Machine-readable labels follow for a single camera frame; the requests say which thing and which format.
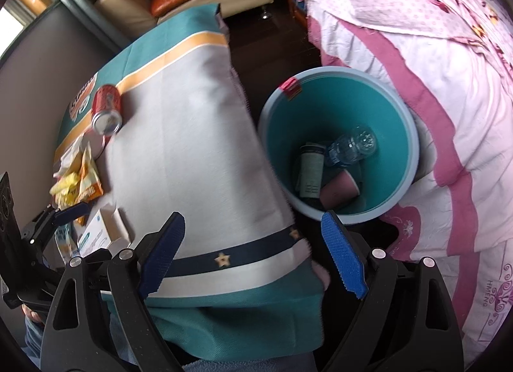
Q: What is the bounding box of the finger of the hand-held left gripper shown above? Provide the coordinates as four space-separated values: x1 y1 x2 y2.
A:
80 248 114 265
53 201 91 225

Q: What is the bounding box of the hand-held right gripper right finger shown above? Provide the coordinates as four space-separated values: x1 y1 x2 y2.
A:
321 211 466 372

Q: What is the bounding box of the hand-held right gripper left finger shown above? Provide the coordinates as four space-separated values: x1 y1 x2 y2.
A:
40 212 187 372

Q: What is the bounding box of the yellow wrapper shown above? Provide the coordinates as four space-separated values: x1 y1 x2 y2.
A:
50 172 81 207

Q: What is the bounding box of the white box with teal print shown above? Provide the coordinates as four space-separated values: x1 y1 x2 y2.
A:
76 206 134 257

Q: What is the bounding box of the small plastic bottle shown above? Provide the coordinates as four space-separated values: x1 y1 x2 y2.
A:
55 223 81 265

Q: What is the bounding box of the orange snack packet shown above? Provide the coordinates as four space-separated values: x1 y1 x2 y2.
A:
76 143 105 202

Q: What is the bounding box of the white paper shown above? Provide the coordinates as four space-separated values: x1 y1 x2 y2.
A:
53 135 88 177

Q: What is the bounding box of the red soda can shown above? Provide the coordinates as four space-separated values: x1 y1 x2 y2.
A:
91 84 123 135

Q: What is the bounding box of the teal plastic bin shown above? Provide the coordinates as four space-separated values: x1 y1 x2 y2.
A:
257 66 420 225

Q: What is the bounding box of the person's left forearm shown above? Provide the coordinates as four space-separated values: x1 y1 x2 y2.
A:
23 318 53 368

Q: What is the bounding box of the person's left hand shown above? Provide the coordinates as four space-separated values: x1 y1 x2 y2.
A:
24 305 46 325

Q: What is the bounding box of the pink paper cup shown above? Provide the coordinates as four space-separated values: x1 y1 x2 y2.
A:
319 169 360 208

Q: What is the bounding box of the clear plastic bottle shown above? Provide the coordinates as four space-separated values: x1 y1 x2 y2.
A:
324 125 379 168

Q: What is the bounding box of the teal grey striped tablecloth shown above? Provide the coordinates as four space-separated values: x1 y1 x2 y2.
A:
54 3 331 360

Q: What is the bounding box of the window with wooden frame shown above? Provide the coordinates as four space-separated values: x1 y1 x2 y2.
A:
0 0 55 57

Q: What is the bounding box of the wooden bed frame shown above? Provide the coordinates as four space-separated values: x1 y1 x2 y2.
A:
286 0 310 29

